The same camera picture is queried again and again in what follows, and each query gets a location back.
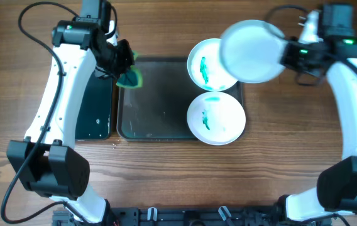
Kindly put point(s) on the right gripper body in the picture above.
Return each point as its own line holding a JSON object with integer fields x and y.
{"x": 290, "y": 53}

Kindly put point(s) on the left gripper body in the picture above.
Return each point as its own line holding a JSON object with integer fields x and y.
{"x": 125, "y": 58}

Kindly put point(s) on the green yellow sponge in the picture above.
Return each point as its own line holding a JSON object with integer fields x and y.
{"x": 131, "y": 79}

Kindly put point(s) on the light blue plate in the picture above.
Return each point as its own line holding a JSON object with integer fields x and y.
{"x": 251, "y": 51}

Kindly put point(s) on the white plate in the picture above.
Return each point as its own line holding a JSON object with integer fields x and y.
{"x": 216, "y": 118}
{"x": 205, "y": 69}

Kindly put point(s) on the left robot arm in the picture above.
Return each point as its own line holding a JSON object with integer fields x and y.
{"x": 45, "y": 161}

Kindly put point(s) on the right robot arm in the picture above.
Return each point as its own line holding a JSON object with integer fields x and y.
{"x": 336, "y": 189}

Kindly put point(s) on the dark serving tray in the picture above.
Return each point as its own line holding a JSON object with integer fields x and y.
{"x": 157, "y": 111}

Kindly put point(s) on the black water tub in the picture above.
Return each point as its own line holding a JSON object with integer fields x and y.
{"x": 94, "y": 119}

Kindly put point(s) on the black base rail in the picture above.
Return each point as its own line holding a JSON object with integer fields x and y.
{"x": 246, "y": 216}

